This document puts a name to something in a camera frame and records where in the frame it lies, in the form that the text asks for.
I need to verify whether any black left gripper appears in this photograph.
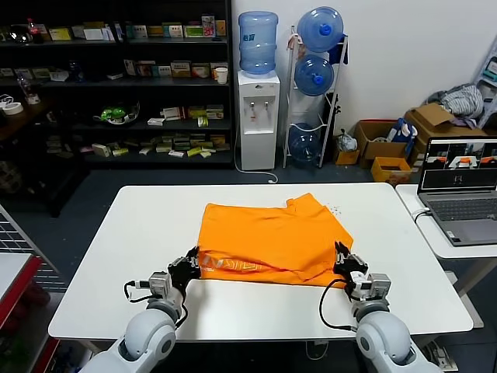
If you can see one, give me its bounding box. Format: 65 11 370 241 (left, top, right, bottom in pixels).
167 245 203 291

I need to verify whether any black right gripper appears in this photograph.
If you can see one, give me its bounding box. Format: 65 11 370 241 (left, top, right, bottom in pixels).
333 240 369 288

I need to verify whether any orange t-shirt with white print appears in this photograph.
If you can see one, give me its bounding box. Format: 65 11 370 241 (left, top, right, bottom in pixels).
197 193 355 289

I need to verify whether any grey clothes pile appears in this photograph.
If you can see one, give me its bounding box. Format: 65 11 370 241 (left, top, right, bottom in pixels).
430 83 486 127

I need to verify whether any white side table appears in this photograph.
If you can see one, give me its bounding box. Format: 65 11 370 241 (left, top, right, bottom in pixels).
394 182 497 298

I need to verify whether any orange open box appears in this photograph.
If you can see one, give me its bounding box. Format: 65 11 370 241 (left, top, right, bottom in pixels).
370 156 412 184

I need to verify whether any small yellow cardboard box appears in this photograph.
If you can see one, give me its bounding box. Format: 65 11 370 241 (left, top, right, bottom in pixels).
334 148 361 166

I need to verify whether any large open cardboard box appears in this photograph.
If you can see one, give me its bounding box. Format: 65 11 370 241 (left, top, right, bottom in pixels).
353 119 408 169

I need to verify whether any grey plastic bag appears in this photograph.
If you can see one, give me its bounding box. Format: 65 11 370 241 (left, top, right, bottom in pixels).
336 130 358 152

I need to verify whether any grey open laptop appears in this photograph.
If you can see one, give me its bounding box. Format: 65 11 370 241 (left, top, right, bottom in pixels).
415 136 497 248

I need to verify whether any blue and white bag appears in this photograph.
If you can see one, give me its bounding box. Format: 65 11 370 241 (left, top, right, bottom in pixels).
386 117 419 143

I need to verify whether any white power strip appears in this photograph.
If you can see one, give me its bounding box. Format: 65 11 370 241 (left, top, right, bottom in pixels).
426 340 459 370

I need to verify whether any black stand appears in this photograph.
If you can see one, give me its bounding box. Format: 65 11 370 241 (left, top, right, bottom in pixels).
322 92 342 156

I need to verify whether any white water dispenser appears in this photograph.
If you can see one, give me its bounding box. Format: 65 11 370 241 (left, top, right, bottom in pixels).
236 71 281 171

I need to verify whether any bowl with green fruit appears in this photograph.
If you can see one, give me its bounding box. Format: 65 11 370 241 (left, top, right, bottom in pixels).
92 101 140 126

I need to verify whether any cardboard box with open flaps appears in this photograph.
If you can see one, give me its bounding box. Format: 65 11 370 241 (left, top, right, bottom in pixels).
404 102 488 164

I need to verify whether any black shelving unit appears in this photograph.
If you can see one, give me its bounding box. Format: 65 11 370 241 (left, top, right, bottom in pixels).
0 0 234 170

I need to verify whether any dark blue bottle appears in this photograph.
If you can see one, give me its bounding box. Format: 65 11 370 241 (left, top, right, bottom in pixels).
68 60 85 82

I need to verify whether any upright blue water jug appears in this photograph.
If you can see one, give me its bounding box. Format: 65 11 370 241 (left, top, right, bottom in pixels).
237 10 280 75

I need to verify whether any tilted blue water jug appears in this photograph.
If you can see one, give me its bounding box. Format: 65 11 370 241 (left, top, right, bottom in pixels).
297 5 345 54

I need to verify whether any white plastic drawer rack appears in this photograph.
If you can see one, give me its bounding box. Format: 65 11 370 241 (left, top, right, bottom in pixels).
471 56 497 129

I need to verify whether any tall pink printed box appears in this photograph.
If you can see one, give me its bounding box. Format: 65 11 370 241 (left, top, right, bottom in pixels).
200 15 217 38

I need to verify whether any clear plastic bottle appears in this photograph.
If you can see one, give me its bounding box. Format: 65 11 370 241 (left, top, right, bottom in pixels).
17 75 41 105

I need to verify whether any cola bottle red label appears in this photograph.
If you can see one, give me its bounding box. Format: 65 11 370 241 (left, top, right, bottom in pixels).
26 17 44 44

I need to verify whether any shiny glass bowl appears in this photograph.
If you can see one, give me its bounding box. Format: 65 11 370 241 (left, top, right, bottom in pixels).
6 23 33 44

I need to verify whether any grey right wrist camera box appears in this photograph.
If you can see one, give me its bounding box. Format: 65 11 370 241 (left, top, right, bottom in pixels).
351 271 392 302

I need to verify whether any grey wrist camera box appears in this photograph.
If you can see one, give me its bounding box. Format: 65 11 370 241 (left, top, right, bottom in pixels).
148 271 172 300
351 271 392 302

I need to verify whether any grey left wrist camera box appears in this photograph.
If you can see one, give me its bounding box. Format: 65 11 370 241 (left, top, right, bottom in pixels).
148 271 172 300

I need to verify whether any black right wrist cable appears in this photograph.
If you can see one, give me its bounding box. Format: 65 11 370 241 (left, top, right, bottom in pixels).
318 277 358 332

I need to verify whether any white cable under table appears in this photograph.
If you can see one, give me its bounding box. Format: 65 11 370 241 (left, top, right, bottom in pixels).
304 340 329 361

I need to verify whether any white dispenser power cable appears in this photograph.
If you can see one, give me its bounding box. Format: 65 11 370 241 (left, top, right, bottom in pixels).
234 127 279 183

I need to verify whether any white wire grid panel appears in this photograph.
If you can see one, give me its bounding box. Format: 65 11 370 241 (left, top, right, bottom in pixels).
0 204 65 291

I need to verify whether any white wire jug rack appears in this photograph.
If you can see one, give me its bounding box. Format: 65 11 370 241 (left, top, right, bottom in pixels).
282 25 349 169

